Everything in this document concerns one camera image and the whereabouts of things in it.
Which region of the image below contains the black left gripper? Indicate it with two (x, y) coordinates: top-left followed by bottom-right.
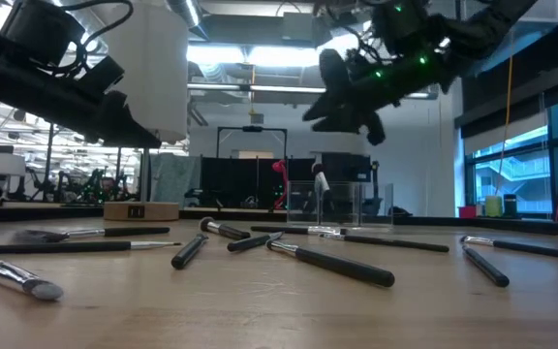
(0, 52), (163, 149)

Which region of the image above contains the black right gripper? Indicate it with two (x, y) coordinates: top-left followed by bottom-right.
(301, 52), (443, 146)

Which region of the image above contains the large fluffy powder brush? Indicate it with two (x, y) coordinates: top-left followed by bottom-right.
(11, 226), (171, 244)

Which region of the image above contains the thin pointed liner brush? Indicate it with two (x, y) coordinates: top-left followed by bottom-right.
(0, 239), (183, 256)

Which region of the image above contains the thick black-handled makeup brush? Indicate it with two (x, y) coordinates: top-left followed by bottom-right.
(264, 238), (396, 289)

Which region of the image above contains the small dome-tipped makeup brush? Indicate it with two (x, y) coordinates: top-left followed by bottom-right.
(198, 215), (252, 241)

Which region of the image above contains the grey-tipped makeup brush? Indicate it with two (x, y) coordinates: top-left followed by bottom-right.
(0, 250), (65, 302)

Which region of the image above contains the round dark-tipped makeup brush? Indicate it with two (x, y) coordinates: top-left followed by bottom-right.
(311, 163), (332, 214)

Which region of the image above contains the teal cloth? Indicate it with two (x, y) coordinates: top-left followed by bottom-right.
(150, 153), (202, 205)

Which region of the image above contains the red desk lamp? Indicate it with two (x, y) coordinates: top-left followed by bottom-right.
(271, 159), (290, 210)

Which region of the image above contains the linear ceiling light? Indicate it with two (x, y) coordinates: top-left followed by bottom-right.
(186, 82), (327, 95)

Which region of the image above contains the clear acrylic brush organizer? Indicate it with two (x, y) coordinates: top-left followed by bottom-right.
(287, 180), (395, 230)

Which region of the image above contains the grey ceiling unit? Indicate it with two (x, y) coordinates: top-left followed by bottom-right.
(281, 12), (318, 43)

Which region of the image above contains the ceiling light panel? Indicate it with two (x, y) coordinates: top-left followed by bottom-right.
(186, 44), (328, 68)

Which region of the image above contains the green cup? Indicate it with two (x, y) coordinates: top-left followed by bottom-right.
(483, 195), (504, 218)

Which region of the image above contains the black cup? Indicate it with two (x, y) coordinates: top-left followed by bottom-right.
(503, 193), (519, 218)

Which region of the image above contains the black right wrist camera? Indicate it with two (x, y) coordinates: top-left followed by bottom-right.
(318, 47), (354, 96)

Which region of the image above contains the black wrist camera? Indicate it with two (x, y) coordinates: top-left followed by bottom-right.
(318, 47), (354, 96)
(83, 54), (126, 94)

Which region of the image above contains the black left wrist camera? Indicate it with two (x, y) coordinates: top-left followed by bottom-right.
(83, 54), (126, 94)

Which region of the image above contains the black right camera cable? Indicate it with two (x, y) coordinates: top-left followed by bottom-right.
(344, 21), (387, 67)

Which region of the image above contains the black camera cable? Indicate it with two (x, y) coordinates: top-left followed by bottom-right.
(344, 21), (387, 67)
(41, 0), (136, 79)

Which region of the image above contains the black camera gantry frame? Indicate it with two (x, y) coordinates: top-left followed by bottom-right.
(215, 124), (289, 161)

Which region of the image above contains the black left camera cable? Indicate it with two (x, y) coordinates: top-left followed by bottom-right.
(41, 0), (136, 79)

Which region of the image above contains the silver ventilation duct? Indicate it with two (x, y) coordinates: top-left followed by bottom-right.
(165, 0), (202, 30)

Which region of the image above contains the yellow hanging cord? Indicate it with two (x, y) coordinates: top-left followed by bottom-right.
(495, 52), (513, 198)

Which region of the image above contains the black aluminium table frame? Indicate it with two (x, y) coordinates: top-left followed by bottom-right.
(0, 203), (558, 239)

